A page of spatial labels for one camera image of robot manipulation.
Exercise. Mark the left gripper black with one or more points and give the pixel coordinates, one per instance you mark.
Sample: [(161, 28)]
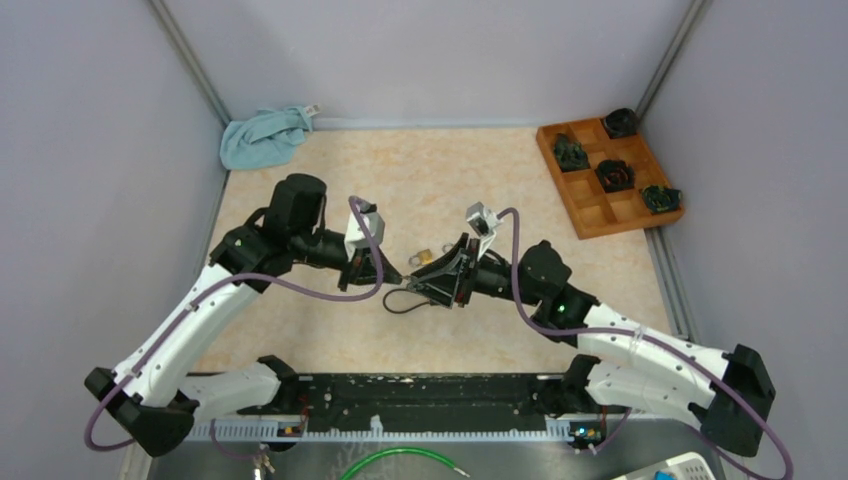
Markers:
[(362, 270)]

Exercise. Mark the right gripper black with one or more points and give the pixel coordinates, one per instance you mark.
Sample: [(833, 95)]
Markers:
[(440, 282)]

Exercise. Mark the black cable lock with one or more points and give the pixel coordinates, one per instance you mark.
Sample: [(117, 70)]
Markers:
[(401, 301)]

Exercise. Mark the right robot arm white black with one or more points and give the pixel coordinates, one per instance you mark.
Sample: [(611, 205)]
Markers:
[(725, 395)]

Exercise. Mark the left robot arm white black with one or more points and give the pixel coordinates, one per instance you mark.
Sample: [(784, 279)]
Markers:
[(156, 396)]

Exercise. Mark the brass padlock left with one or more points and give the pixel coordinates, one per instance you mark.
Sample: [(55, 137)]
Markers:
[(421, 258)]

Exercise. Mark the light blue cloth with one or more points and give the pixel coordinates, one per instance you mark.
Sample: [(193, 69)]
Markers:
[(268, 139)]

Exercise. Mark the dark rosette upper left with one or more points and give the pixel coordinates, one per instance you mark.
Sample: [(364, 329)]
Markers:
[(569, 155)]

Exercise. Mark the wooden compartment tray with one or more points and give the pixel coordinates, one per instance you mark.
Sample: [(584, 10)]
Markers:
[(593, 211)]

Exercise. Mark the dark rosette centre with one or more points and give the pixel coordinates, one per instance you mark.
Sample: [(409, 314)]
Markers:
[(615, 175)]

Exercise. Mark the dark rosette right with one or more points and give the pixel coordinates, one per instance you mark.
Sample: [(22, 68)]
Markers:
[(660, 200)]

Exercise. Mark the dark rosette top corner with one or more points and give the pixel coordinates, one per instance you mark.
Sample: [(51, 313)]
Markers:
[(621, 123)]

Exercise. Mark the white basket corner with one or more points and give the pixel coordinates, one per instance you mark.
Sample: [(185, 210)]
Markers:
[(686, 466)]

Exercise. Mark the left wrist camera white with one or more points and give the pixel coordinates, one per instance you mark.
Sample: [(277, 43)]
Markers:
[(365, 226)]

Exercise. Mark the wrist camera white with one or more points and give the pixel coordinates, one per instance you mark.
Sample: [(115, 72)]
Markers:
[(484, 222), (365, 226)]

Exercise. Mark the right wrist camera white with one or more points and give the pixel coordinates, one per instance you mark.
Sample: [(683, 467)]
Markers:
[(484, 222)]

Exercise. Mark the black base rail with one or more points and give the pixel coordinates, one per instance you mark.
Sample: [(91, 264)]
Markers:
[(433, 403)]

